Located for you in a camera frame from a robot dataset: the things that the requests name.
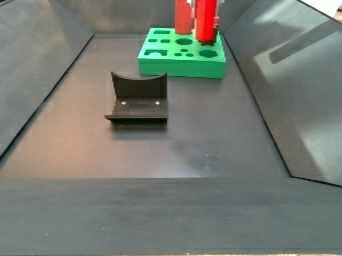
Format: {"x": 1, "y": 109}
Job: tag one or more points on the red hexagonal prism peg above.
{"x": 204, "y": 14}

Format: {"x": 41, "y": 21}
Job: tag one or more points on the green foam shape board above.
{"x": 180, "y": 56}

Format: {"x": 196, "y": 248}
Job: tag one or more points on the dark brown star peg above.
{"x": 212, "y": 41}

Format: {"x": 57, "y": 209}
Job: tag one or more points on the salmon rounded block peg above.
{"x": 215, "y": 22}

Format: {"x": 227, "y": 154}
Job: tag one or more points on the large salmon cylinder peg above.
{"x": 183, "y": 17}

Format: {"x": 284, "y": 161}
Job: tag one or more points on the black curved holder bracket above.
{"x": 140, "y": 98}

